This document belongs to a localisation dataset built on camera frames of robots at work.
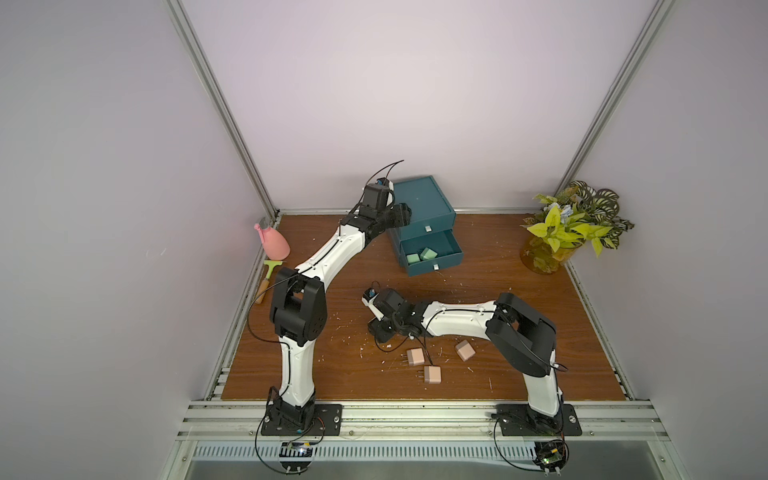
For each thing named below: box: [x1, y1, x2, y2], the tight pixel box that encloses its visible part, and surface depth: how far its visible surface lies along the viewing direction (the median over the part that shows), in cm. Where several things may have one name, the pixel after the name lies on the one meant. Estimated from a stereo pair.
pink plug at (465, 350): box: [455, 339, 476, 362], surface depth 83 cm
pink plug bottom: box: [424, 365, 442, 384], surface depth 80 cm
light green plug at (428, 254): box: [420, 247, 438, 260], surface depth 97 cm
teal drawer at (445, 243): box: [400, 229, 465, 277], surface depth 95 cm
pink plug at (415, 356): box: [406, 348, 425, 366], surface depth 87 cm
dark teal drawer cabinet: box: [387, 175, 464, 273], surface depth 95 cm
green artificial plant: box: [520, 180, 635, 259], surface depth 85 cm
